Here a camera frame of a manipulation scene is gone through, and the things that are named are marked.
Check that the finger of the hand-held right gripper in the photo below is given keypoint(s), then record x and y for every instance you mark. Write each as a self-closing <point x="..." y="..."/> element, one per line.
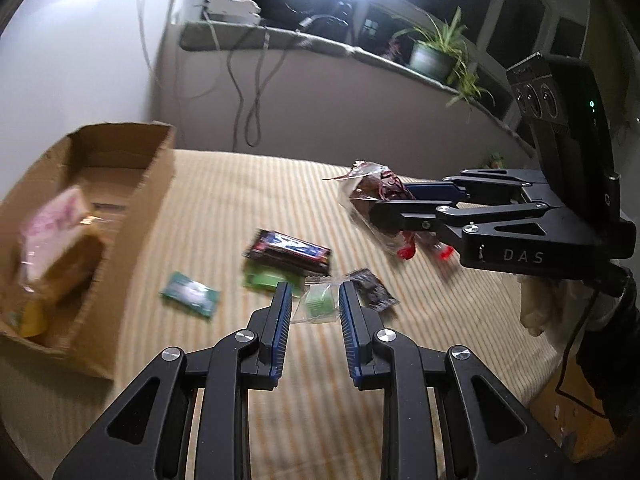
<point x="410" y="217"/>
<point x="430" y="191"/>

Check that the person's right forearm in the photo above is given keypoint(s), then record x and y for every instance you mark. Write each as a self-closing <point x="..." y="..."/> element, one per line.
<point x="620" y="360"/>

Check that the potted spider plant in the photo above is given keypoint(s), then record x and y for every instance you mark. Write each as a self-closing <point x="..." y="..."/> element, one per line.
<point x="430" y="57"/>

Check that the cardboard box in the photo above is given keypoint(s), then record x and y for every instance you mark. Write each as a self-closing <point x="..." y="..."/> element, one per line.
<point x="145" y="200"/>

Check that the person's right hand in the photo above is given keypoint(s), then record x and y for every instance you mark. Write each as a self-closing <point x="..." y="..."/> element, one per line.
<point x="540" y="305"/>

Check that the clear green jelly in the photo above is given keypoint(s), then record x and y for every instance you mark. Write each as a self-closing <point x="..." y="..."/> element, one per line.
<point x="317" y="302"/>

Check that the yellow candy packet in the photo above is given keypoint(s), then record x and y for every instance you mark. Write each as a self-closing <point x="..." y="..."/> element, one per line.
<point x="32" y="320"/>

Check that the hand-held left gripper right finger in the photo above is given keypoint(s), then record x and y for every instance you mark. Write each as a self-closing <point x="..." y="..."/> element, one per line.
<point x="350" y="330"/>

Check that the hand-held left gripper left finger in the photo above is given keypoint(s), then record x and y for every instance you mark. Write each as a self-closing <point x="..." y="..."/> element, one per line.
<point x="280" y="330"/>

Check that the green snack bag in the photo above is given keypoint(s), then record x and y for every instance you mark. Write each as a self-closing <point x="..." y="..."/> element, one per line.
<point x="495" y="159"/>

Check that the red trimmed clear snack packet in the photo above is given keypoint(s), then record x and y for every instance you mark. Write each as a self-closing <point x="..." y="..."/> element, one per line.
<point x="365" y="195"/>

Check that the small dark snack packet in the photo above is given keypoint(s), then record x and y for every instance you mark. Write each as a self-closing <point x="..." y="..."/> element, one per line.
<point x="375" y="290"/>

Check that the pink label sliced bread pack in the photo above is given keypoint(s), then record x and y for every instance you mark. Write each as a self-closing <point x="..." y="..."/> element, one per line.
<point x="60" y="240"/>

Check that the green mint candy packet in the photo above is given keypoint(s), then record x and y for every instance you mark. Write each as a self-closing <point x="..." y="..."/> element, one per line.
<point x="190" y="292"/>

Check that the white power adapter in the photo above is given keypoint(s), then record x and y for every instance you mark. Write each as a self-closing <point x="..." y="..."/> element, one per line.
<point x="230" y="7"/>

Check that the dark chocolate bar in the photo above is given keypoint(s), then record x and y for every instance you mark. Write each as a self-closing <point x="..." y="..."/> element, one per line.
<point x="287" y="250"/>

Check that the small purple plant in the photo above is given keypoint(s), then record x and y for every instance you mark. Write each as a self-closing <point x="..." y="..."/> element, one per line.
<point x="392" y="50"/>

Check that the black tripod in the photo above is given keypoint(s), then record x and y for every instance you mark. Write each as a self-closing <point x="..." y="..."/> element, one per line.
<point x="345" y="15"/>

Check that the light green snack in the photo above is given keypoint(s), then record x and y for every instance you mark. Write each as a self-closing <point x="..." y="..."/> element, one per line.
<point x="262" y="281"/>

